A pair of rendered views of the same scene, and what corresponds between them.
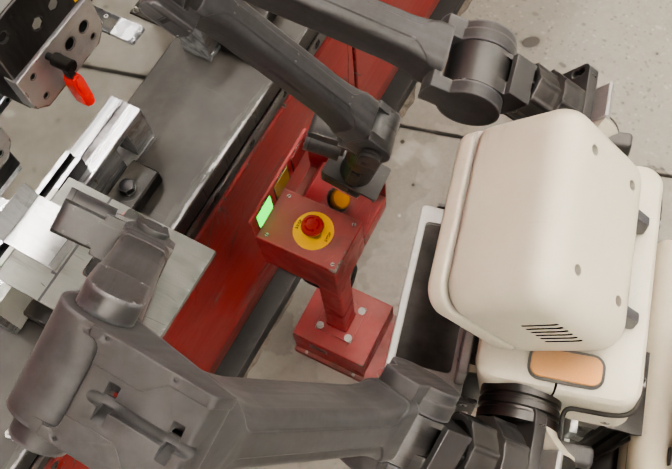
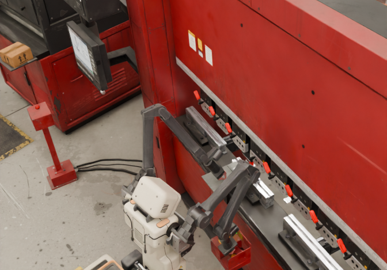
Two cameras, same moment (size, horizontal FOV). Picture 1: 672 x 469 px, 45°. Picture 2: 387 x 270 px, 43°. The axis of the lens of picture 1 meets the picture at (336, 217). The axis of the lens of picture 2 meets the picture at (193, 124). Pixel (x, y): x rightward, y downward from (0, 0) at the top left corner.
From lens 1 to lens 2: 2.41 m
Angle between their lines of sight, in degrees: 65
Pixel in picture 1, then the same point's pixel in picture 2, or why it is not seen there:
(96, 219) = (212, 152)
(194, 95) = (273, 220)
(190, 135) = (261, 215)
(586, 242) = (144, 188)
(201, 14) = not seen: hidden behind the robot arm
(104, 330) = (157, 107)
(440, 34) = (206, 206)
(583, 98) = (180, 234)
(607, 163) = (154, 200)
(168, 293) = (212, 183)
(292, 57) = (232, 199)
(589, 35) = not seen: outside the picture
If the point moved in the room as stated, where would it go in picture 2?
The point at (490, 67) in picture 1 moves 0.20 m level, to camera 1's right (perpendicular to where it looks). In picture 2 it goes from (194, 212) to (176, 242)
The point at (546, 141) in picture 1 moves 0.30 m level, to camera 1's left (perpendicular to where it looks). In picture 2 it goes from (163, 189) to (189, 152)
